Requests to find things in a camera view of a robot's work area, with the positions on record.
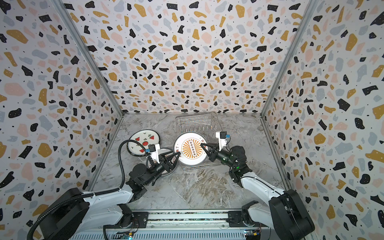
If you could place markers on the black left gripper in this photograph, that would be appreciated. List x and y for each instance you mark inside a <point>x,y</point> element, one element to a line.
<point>166,167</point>

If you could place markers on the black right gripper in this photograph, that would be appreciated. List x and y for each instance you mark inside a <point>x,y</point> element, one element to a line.
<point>217,151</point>

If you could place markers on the sunburst plate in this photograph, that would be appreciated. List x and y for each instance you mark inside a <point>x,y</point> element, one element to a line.
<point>189,145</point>

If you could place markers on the watermelon pattern plate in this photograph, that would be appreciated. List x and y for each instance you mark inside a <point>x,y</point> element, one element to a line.
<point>145,138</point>

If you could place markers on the white plate red rim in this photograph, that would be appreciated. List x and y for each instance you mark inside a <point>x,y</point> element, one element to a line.
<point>162,150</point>

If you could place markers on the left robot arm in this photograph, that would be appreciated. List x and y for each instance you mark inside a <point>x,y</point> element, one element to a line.
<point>77,211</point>

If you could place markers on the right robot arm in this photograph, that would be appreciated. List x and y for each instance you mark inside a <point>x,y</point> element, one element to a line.
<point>281,210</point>

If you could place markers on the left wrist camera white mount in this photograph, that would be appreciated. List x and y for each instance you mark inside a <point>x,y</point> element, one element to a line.
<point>152,154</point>

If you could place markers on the wire dish rack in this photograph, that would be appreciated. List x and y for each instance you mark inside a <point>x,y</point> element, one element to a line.
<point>205,124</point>

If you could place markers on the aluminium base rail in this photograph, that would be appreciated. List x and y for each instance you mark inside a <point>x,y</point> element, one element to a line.
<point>222,224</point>

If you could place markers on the aluminium corner post right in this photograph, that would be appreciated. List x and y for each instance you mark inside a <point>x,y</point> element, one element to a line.
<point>290,54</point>

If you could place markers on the aluminium corner post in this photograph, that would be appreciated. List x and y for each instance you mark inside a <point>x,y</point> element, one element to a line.
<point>65,16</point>
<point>290,54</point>

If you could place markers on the aluminium corner post left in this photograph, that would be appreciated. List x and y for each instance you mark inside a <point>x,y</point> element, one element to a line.
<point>65,16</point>

